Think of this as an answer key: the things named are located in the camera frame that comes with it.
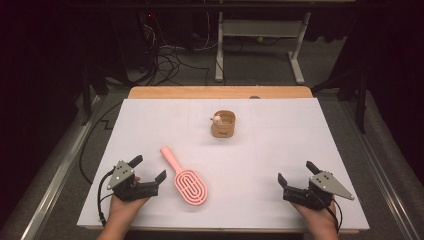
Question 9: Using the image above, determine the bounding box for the dark computer tower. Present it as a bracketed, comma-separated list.
[111, 11, 159, 76]

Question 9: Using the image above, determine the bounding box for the tan round container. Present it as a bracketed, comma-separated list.
[210, 109, 237, 138]

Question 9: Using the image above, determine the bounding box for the white metal desk frame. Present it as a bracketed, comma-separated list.
[214, 11, 312, 85]

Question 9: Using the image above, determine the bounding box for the person's right hand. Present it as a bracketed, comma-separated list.
[290, 199, 338, 232]

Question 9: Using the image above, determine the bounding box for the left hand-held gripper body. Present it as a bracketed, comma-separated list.
[106, 160, 160, 203]

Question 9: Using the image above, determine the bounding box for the black metal stand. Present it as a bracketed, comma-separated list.
[311, 63, 371, 135]
[79, 63, 109, 126]

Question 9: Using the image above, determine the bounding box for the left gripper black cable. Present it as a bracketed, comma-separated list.
[96, 168, 116, 228]

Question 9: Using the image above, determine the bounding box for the person's left hand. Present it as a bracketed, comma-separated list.
[107, 175, 150, 228]

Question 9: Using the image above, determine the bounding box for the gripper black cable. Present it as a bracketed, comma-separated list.
[311, 189, 344, 234]
[96, 168, 116, 228]

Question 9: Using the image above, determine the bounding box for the aluminium floor rail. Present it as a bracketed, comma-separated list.
[339, 99, 421, 240]
[19, 94, 104, 240]

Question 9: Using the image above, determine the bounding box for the white board table cover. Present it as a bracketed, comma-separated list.
[76, 97, 370, 232]

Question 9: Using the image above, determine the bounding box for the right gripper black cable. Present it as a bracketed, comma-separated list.
[311, 189, 344, 234]

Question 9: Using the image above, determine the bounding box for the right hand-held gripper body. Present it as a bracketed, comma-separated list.
[282, 171, 356, 211]

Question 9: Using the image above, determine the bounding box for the long black floor cable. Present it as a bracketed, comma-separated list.
[78, 101, 123, 185]

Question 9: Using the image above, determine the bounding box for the tangle of black floor cables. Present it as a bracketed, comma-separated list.
[139, 19, 221, 86]

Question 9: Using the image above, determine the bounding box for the pink hairbrush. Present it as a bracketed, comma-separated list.
[159, 145, 209, 207]

